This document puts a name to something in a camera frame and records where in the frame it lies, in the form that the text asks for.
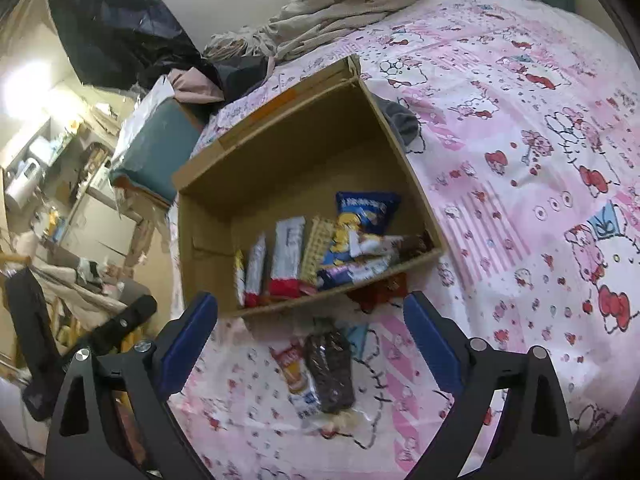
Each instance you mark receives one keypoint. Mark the shiny red snack packet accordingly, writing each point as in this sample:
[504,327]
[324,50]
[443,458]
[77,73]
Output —
[380,291]

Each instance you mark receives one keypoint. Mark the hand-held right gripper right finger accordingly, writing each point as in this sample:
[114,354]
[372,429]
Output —
[432,345]

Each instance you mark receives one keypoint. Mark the dark grey cloth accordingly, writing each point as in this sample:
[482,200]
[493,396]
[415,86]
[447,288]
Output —
[402,120]

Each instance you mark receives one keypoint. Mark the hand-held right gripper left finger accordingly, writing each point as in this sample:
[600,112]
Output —
[187,345]

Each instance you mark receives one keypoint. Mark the white water heater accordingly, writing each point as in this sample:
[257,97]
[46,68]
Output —
[24,180]

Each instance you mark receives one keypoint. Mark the dark cloth pile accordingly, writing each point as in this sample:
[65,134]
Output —
[245,75]

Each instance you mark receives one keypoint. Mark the cardboard box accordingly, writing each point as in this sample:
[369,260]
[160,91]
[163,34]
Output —
[300,150]

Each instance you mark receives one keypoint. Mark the white paper sheet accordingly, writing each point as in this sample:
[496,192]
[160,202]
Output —
[147,110]

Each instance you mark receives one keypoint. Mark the crumpled floral quilt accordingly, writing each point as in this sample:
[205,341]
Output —
[340,0]

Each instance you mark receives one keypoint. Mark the dark brown snack packet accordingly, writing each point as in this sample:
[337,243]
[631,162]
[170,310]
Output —
[327,370]

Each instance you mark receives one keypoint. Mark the waffle biscuit packet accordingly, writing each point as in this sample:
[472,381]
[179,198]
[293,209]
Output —
[317,250]

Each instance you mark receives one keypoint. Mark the black shiny cover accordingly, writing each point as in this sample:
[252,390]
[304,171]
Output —
[120,30]

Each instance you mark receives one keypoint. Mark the pink cloth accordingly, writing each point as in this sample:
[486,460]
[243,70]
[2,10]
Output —
[195,85]

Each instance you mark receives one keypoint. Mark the yellow red snack packet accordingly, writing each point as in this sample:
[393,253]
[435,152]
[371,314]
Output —
[240,280]

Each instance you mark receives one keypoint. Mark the blue cartoon snack bag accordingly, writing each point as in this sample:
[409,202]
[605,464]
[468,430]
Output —
[362,215]

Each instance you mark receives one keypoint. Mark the dark blue snack packet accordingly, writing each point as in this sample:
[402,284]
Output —
[350,272]

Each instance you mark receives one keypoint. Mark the red white blue snack packet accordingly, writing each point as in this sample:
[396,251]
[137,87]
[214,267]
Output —
[296,377]

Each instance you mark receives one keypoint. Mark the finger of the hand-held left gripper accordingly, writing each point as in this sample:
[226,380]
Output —
[125,322]

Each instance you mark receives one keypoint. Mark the white kitchen cabinet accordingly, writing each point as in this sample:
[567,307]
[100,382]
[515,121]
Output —
[100,230]

